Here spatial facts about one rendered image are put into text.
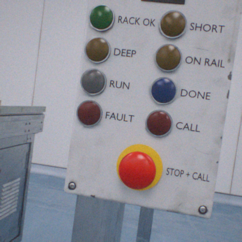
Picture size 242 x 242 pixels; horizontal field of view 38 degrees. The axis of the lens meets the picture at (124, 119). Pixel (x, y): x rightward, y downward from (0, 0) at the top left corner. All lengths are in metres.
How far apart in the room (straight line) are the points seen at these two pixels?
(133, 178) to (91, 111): 0.09
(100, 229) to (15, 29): 3.95
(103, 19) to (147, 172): 0.17
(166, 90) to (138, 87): 0.03
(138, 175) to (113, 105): 0.09
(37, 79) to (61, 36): 0.57
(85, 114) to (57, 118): 3.70
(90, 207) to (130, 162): 0.13
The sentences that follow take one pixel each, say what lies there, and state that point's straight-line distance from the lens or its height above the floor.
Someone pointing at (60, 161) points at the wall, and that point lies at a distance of 4.13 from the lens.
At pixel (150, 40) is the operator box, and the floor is 1.03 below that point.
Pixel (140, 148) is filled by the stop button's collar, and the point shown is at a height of 0.91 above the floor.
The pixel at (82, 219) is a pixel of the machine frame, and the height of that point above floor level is 0.80.
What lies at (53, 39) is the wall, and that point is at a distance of 4.17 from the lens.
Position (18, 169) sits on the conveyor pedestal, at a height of 0.53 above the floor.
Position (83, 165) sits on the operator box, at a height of 0.88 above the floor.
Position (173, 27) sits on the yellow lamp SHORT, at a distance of 0.39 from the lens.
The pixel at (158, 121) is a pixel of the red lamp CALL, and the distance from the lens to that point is 0.38.
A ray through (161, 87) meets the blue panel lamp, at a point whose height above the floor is 0.98.
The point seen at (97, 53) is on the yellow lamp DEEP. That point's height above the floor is 1.01.
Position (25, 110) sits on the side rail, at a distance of 1.76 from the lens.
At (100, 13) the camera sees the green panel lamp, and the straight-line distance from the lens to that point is 0.40.
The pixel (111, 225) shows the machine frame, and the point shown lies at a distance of 0.48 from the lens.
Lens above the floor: 0.96
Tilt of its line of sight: 3 degrees down
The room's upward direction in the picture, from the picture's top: 8 degrees clockwise
